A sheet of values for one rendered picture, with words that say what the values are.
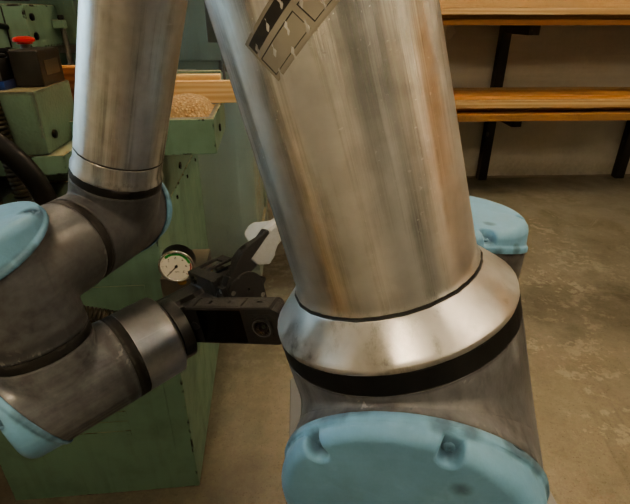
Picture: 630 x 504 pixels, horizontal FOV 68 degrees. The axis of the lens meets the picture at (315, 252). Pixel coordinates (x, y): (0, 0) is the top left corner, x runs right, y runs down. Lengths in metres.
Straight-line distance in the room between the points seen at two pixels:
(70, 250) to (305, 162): 0.29
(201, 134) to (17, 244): 0.46
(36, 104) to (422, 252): 0.65
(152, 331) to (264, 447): 0.93
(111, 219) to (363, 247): 0.32
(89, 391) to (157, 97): 0.27
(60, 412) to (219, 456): 0.94
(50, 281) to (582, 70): 3.55
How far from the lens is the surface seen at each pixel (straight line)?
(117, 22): 0.44
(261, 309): 0.48
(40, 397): 0.48
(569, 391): 1.72
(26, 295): 0.44
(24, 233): 0.43
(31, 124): 0.79
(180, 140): 0.84
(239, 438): 1.42
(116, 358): 0.49
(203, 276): 0.57
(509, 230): 0.42
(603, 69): 3.81
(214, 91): 0.97
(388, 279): 0.23
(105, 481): 1.36
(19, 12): 1.00
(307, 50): 0.21
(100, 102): 0.46
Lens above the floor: 1.05
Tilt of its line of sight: 27 degrees down
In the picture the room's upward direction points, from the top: straight up
